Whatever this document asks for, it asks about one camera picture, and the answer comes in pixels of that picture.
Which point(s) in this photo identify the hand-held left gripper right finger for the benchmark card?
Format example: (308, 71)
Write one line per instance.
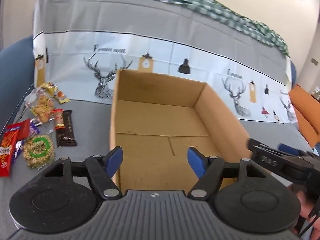
(195, 160)

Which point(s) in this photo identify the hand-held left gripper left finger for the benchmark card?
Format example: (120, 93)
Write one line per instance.
(115, 158)

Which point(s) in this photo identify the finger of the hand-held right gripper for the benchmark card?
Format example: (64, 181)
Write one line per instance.
(290, 149)

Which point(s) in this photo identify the cardboard box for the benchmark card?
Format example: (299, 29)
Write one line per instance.
(155, 120)

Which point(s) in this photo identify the clear biscuit bag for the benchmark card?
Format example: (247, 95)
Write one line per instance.
(42, 108)

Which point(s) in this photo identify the yellow snack packet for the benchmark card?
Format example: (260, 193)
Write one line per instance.
(53, 90)

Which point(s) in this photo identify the purple candy packet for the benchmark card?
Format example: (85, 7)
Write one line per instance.
(18, 152)

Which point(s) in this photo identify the person's right hand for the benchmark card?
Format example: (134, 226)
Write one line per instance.
(305, 206)

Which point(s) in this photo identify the orange cushion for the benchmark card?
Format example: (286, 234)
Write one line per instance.
(306, 110)

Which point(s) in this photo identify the dark brown chocolate bar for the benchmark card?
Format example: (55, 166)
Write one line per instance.
(67, 130)

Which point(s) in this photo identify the small red orange snack packet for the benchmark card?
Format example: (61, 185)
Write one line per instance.
(59, 118)

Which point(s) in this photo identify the round green label nut cake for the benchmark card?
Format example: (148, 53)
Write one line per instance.
(38, 151)

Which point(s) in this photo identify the silver sachet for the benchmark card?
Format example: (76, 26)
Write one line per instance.
(37, 122)

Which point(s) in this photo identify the plain red snack packet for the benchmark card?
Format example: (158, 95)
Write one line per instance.
(24, 129)

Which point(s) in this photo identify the long red snack box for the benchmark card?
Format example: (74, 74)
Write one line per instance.
(8, 150)

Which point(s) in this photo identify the green checked cloth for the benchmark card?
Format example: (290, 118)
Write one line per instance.
(200, 2)

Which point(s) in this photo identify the wall socket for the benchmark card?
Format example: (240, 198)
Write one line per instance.
(314, 61)

